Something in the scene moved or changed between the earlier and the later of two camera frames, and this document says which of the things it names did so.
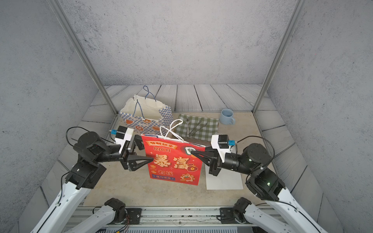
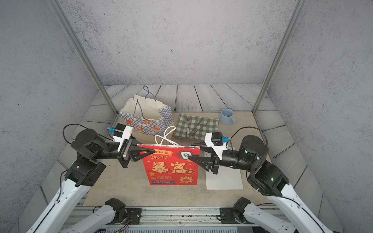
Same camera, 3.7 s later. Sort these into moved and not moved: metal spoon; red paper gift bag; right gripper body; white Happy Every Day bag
Moved: red paper gift bag
Not moved: metal spoon; white Happy Every Day bag; right gripper body
